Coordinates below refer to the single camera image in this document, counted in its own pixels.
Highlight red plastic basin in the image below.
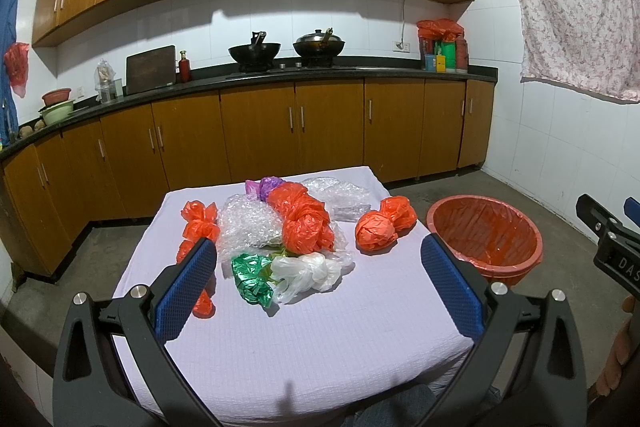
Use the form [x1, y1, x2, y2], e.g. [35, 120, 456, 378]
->
[425, 195, 544, 287]

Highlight floral hanging cloth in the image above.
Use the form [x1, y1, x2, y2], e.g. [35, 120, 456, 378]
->
[518, 0, 639, 104]

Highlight bubble wrap sheet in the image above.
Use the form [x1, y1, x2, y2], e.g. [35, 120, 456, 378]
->
[216, 194, 283, 262]

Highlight lower wooden cabinets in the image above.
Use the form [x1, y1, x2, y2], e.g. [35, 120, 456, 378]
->
[1, 78, 495, 278]

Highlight dark cutting board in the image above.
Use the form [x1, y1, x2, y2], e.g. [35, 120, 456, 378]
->
[126, 46, 176, 95]

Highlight red hanging plastic bag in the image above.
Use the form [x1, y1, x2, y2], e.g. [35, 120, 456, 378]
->
[3, 42, 29, 98]

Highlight black wok with lid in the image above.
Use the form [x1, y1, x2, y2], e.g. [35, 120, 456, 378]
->
[293, 28, 345, 67]

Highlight white plastic bag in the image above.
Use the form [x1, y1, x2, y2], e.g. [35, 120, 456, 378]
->
[269, 253, 355, 305]

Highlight person's hand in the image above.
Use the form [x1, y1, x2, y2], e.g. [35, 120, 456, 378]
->
[594, 320, 631, 397]

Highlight black wok left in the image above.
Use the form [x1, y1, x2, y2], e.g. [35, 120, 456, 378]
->
[228, 31, 281, 72]

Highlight clear crumpled plastic bag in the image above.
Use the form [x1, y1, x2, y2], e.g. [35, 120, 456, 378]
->
[302, 176, 371, 222]

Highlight pink purple plastic bag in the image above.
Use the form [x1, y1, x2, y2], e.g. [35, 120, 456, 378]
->
[244, 176, 284, 202]

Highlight long red plastic bag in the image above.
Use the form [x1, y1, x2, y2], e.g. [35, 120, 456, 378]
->
[176, 200, 220, 319]

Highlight large red knotted bag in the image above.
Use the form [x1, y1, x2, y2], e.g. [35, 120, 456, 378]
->
[267, 182, 335, 255]

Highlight black countertop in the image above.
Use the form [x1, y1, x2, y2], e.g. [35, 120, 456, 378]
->
[1, 56, 499, 161]

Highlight blue hanging cloth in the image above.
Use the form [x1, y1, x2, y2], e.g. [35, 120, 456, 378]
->
[0, 0, 18, 146]

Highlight green plastic bag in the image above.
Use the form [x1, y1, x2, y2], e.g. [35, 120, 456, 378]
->
[231, 253, 273, 309]

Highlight round red plastic bag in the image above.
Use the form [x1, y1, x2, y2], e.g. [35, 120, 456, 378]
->
[355, 196, 418, 254]

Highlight clear jar with bag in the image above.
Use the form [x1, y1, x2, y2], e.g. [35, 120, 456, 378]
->
[94, 60, 124, 104]

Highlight stacked red green bowls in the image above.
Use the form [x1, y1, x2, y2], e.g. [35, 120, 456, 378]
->
[39, 88, 74, 127]

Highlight red bottle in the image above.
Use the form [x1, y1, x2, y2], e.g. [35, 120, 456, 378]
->
[178, 50, 191, 82]

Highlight red bag covered containers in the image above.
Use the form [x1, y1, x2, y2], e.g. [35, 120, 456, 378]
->
[416, 18, 469, 74]

